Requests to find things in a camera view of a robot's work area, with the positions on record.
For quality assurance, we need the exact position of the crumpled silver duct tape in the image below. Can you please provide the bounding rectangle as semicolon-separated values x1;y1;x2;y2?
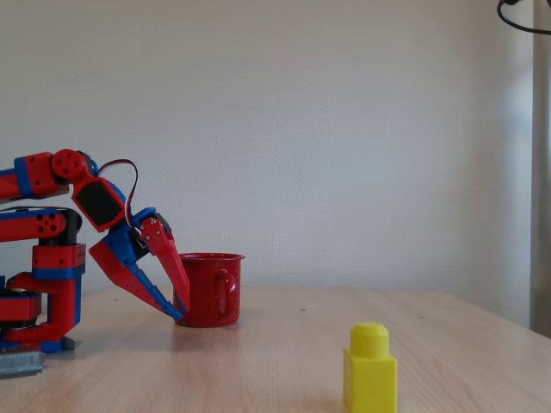
0;336;83;380

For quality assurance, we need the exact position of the red enamel mug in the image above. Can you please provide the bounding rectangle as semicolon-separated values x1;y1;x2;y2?
173;252;246;329

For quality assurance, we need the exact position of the yellow toy building block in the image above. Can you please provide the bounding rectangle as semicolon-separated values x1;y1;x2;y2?
343;321;398;413

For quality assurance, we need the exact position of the black hanging cable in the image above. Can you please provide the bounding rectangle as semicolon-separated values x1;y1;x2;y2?
496;0;551;35

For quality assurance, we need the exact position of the red white black servo wire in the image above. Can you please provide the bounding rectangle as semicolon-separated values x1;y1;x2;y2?
96;158;139;234

